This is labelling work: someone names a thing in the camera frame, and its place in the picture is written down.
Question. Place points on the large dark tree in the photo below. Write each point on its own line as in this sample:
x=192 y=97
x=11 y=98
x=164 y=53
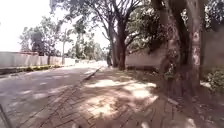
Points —
x=120 y=50

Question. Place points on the brown brick pavement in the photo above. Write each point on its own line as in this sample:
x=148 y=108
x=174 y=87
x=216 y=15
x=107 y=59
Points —
x=110 y=103

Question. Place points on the row of trees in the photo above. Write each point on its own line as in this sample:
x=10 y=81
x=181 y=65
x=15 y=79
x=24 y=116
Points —
x=50 y=40

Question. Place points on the thick mottled tree trunk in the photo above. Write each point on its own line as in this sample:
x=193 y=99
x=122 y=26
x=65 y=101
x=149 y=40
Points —
x=186 y=50

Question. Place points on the grey asphalt road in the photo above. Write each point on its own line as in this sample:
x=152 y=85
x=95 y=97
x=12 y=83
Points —
x=36 y=86

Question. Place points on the yellow and black kerb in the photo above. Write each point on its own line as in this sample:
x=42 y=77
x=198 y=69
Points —
x=30 y=68

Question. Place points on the bare earth strip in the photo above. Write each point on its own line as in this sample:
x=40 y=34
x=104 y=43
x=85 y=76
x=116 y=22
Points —
x=196 y=103

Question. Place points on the green bush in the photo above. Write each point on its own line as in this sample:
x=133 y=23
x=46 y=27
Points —
x=216 y=79

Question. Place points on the long reddish wall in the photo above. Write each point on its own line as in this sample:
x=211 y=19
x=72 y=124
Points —
x=143 y=59

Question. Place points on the pale boundary wall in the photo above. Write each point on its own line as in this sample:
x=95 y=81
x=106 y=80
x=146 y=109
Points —
x=23 y=60

